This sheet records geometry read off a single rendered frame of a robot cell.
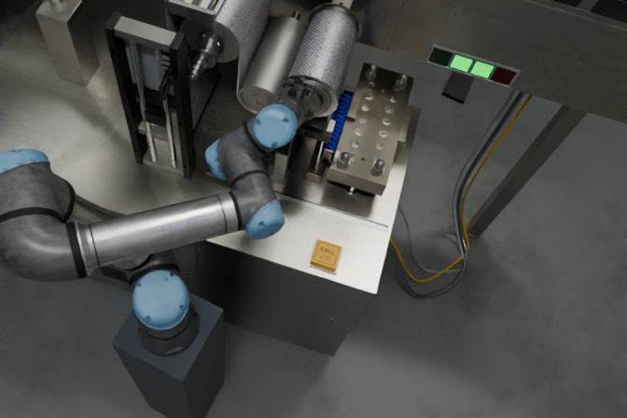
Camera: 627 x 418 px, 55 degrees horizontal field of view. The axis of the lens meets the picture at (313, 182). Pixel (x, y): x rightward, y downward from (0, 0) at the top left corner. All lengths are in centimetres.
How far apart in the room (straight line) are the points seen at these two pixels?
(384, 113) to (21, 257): 109
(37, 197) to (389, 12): 102
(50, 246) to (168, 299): 40
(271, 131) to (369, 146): 64
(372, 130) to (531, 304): 139
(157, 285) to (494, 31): 104
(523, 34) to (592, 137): 185
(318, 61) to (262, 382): 140
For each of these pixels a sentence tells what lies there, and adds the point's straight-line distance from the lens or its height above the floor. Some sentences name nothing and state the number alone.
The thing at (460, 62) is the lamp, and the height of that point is 119.
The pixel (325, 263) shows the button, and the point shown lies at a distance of 163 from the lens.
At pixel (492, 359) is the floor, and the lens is 270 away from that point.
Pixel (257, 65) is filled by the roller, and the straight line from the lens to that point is 156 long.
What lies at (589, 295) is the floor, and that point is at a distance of 301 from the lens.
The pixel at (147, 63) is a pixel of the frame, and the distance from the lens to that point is 144.
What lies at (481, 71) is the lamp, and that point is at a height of 118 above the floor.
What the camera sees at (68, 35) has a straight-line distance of 181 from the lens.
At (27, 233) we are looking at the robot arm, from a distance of 105.
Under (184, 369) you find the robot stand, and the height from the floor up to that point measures 90.
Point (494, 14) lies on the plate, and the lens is 164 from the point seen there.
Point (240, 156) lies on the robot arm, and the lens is 114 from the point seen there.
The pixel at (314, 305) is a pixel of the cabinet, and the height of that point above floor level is 60.
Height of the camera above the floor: 241
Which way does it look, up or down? 59 degrees down
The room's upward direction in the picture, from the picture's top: 14 degrees clockwise
